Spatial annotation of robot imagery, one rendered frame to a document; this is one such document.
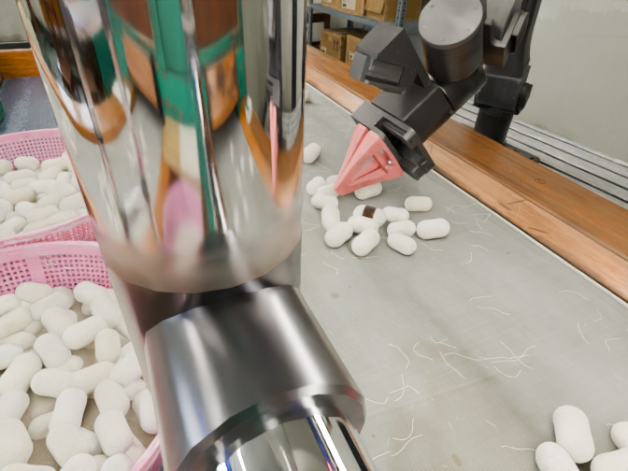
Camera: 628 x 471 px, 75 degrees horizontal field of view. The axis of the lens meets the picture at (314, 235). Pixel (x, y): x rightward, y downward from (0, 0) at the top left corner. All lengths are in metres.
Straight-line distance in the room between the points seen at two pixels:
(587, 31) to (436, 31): 2.20
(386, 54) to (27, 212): 0.42
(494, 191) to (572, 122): 2.11
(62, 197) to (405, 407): 0.44
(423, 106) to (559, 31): 2.25
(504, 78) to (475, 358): 0.56
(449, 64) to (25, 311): 0.43
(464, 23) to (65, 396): 0.43
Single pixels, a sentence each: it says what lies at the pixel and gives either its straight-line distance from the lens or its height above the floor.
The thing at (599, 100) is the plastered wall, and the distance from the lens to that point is 2.58.
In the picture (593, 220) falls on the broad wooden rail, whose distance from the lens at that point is 0.53.
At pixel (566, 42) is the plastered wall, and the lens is 2.66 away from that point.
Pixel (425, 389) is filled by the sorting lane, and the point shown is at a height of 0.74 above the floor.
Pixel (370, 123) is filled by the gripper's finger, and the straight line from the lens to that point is 0.48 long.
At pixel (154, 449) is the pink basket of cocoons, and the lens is 0.27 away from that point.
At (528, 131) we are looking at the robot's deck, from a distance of 1.04.
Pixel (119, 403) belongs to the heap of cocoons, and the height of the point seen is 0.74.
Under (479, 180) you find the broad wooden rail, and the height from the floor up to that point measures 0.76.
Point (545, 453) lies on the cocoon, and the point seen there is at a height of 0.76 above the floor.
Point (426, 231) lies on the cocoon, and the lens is 0.44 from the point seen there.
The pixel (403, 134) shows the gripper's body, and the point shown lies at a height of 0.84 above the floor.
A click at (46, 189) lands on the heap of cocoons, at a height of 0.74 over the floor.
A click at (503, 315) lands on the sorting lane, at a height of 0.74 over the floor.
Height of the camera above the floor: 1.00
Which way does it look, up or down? 36 degrees down
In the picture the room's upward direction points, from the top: 3 degrees clockwise
